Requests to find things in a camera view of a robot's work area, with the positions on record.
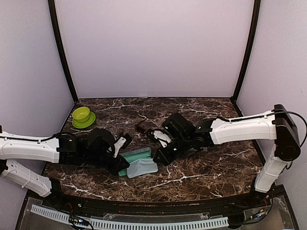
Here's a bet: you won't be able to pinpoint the white slotted cable duct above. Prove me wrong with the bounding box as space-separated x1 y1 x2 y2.
30 205 229 230

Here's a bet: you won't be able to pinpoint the green bowl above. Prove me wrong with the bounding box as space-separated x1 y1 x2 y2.
72 106 90 123

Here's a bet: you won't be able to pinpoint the right black frame post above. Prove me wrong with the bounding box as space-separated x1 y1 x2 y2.
230 0 261 104

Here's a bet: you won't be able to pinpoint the brown sunglasses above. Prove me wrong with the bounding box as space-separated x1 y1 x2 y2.
135 114 152 134

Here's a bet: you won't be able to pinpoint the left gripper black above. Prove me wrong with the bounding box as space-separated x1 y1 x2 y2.
84 152 130 176

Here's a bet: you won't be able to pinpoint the left black frame post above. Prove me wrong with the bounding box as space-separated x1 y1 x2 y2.
47 0 79 103

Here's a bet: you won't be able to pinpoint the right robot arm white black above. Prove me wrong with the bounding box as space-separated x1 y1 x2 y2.
146 104 305 208

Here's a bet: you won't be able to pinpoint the black front rail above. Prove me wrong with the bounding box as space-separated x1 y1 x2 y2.
43 192 272 216

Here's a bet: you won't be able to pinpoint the green plate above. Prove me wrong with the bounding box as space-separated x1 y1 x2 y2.
72 112 96 129

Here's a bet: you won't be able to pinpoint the beige glasses case teal lining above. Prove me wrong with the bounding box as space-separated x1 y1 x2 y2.
185 147 208 156

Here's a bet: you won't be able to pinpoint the light blue cloth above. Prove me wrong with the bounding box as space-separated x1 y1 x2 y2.
127 158 158 178

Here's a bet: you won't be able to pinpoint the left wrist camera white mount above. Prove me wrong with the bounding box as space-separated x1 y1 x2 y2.
113 133 132 158

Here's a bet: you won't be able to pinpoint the blue-grey glasses case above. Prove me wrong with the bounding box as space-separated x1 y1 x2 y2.
118 147 152 176

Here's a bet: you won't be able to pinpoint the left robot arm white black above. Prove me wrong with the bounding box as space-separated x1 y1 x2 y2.
0 128 132 209

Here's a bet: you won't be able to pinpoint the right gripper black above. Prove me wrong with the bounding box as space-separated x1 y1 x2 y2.
153 134 191 166

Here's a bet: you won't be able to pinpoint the black frame post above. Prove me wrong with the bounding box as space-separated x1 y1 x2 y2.
47 0 79 103
230 0 261 104

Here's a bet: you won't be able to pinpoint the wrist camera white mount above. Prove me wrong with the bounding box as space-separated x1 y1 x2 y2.
113 133 132 158
146 129 172 148

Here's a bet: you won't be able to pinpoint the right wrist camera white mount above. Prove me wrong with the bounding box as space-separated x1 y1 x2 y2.
146 129 172 148

